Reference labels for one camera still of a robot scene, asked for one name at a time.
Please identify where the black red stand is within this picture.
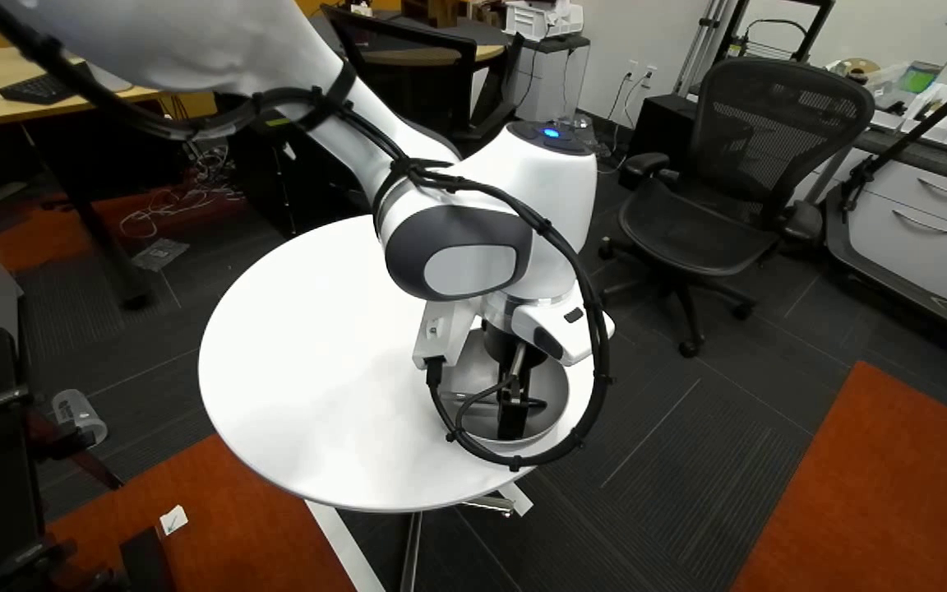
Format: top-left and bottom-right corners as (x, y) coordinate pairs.
(109, 522), (179, 592)

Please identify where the black mesh office chair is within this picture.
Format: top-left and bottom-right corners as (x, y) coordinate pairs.
(600, 55), (879, 363)

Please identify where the black grey marker pen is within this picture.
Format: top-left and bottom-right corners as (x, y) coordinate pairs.
(458, 385), (549, 417)

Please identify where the black tripod pole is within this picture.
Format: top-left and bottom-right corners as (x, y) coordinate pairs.
(836, 58), (947, 215)

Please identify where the flat black desk item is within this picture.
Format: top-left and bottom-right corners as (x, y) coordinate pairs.
(0, 72), (59, 110)

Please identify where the white drawer cabinet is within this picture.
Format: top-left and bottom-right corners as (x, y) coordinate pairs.
(821, 150), (947, 324)

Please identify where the small green white device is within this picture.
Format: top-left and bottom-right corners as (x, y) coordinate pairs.
(899, 58), (947, 96)

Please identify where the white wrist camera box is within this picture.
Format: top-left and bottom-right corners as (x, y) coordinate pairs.
(412, 297), (480, 374)

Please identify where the black stand pole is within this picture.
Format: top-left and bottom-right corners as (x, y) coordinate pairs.
(0, 0), (190, 145)

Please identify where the white table base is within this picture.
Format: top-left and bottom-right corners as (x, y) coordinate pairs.
(304, 480), (542, 592)

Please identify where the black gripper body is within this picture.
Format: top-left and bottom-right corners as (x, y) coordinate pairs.
(475, 292), (530, 383)

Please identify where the small white paper piece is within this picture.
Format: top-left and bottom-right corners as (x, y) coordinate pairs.
(155, 502), (190, 540)

